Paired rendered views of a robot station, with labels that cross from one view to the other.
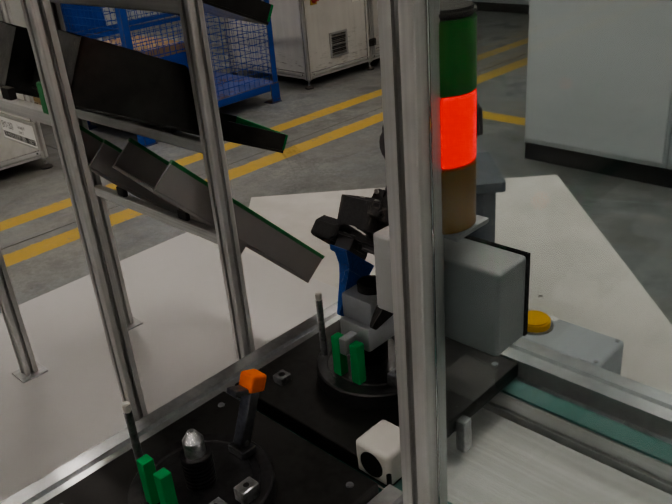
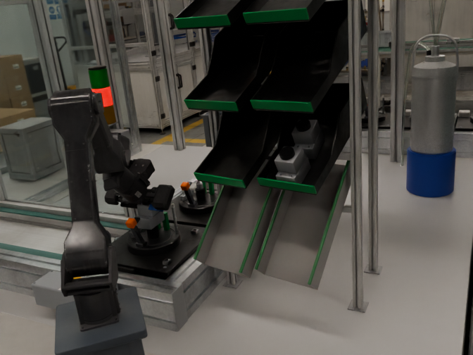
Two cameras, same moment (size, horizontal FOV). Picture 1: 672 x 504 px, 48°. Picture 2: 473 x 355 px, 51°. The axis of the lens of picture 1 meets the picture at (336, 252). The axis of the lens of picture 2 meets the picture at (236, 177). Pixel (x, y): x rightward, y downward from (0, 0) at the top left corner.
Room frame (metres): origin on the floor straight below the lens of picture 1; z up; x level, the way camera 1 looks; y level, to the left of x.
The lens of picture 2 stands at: (1.93, -0.18, 1.56)
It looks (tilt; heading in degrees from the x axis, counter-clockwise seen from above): 20 degrees down; 162
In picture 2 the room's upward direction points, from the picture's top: 6 degrees counter-clockwise
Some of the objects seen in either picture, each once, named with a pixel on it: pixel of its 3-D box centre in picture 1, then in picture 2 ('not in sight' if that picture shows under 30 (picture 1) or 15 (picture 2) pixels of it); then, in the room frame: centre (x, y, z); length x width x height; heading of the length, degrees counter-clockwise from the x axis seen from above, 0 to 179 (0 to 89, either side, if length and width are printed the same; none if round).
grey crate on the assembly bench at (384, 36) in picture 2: not in sight; (375, 39); (-3.50, 3.57, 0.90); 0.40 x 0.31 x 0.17; 43
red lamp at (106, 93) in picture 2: not in sight; (102, 96); (0.51, -0.08, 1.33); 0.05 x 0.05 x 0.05
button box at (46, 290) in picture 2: not in sight; (75, 294); (0.82, -0.25, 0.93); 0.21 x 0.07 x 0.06; 44
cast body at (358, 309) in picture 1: (366, 311); (151, 210); (0.72, -0.03, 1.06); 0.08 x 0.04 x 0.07; 135
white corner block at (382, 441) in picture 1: (385, 452); not in sight; (0.59, -0.03, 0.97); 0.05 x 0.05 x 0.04; 44
